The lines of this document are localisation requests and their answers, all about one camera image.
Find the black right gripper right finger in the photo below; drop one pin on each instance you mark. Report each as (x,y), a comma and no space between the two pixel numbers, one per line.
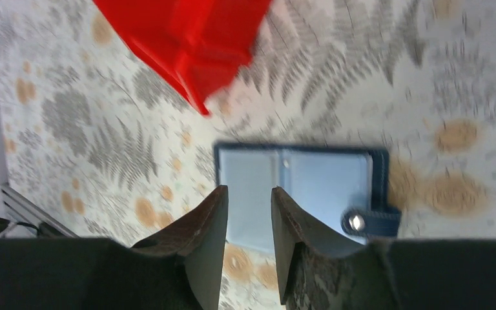
(318,268)

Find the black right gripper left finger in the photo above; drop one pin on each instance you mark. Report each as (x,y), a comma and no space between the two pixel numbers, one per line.
(178,267)

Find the navy blue card holder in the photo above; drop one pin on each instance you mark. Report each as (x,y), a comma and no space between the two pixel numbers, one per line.
(346,188)

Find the red plastic bin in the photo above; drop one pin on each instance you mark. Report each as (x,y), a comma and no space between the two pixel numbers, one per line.
(197,47)

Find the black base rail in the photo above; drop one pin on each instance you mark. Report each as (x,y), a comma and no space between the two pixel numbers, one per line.
(40,223)

